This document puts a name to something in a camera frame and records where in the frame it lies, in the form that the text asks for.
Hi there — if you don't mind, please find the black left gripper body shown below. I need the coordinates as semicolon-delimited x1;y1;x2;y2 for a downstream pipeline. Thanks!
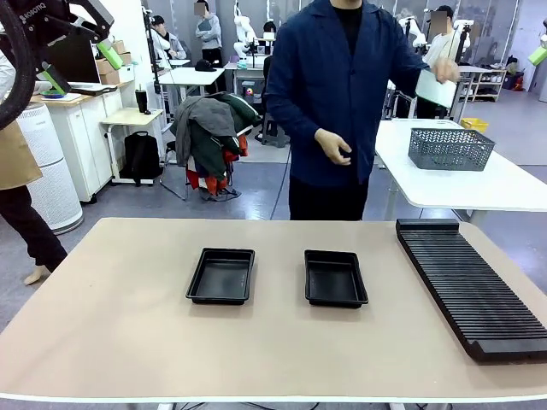
10;0;79;48

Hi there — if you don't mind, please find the black plastic ESD tray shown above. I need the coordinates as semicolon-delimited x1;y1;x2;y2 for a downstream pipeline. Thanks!
303;249;369;308
185;246;256;306

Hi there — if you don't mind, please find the person's right forearm blue sleeve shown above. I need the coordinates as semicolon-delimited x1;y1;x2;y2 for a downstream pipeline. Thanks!
265;96;330;144

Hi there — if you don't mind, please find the person's left forearm blue sleeve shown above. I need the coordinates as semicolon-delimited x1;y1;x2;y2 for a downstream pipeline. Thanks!
397;46;432;97

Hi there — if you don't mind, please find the person's left hand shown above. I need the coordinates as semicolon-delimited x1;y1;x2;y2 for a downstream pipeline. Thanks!
432;57;462;83

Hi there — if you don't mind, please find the person's right hand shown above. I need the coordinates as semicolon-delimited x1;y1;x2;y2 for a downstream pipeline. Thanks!
315;127;354;167

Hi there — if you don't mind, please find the black computer monitor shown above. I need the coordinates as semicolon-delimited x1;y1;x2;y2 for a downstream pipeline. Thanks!
44;32;102;85

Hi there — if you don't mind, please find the wooden shoe shelf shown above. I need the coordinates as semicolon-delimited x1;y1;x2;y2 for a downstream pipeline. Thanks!
459;66;509;103

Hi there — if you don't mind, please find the seated person with cap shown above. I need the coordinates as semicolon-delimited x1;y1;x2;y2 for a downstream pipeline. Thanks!
149;15;188;61

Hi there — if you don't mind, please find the small white side table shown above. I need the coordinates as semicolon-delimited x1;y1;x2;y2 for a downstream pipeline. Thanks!
101;107;166;187

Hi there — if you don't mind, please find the white cabinet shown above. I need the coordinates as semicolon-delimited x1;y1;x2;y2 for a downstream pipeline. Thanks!
32;80;129;202

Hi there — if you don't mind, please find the person with brown apron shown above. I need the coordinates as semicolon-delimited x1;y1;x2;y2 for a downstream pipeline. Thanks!
0;50;68;286

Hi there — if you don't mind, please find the white desk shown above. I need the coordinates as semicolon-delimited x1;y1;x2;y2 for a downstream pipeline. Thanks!
158;66;226;123

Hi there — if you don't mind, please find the yellow bin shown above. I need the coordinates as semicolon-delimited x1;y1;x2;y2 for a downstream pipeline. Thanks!
460;117;490;133

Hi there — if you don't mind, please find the person in cream shirt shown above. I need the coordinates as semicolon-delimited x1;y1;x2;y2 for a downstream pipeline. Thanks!
416;4;462;120

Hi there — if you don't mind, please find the standing person grey hoodie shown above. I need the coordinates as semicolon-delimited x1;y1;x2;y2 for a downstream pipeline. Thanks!
195;0;223;69

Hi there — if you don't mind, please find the black backpack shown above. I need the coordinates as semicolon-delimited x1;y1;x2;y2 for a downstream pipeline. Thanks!
121;131;163;185

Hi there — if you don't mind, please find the grey jacket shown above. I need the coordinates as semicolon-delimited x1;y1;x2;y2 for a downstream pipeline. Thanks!
173;96;238;168

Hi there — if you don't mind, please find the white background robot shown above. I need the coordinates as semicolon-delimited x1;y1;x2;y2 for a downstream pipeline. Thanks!
401;15;428;48
233;12;260;59

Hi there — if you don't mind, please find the grey plastic mesh basket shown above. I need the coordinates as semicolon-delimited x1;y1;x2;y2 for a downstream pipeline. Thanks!
408;126;497;173

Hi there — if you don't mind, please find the dark green jacket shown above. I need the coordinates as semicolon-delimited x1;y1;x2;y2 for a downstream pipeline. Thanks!
190;92;262;183

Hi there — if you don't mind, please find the red orange garment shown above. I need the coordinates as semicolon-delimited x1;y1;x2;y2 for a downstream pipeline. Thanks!
186;134;250;196

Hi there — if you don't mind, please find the grey plastic stool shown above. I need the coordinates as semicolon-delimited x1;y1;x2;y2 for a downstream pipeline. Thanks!
261;114;291;149

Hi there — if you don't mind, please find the person in blue coat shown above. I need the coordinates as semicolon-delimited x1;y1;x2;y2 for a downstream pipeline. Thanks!
264;0;431;222

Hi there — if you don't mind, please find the black slotted board rack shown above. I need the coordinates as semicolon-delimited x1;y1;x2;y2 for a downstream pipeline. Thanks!
396;218;547;365

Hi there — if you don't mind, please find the black left arm hose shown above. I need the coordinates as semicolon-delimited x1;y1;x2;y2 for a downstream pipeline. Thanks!
0;0;38;129

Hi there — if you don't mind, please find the metal frame chair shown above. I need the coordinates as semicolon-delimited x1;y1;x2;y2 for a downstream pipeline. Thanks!
160;140;191;202

